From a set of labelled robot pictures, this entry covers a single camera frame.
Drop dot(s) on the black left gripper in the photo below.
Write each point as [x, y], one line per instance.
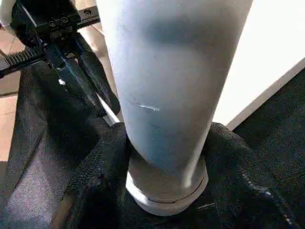
[43, 24]

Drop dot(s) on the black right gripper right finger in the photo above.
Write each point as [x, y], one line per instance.
[252, 186]

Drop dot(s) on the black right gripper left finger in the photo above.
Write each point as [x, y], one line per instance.
[95, 186]

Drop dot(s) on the white plastic table leg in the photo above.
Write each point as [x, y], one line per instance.
[171, 86]

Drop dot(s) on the white table top frame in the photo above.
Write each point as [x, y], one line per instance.
[271, 57]

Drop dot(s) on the black work mat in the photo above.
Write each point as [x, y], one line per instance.
[43, 143]

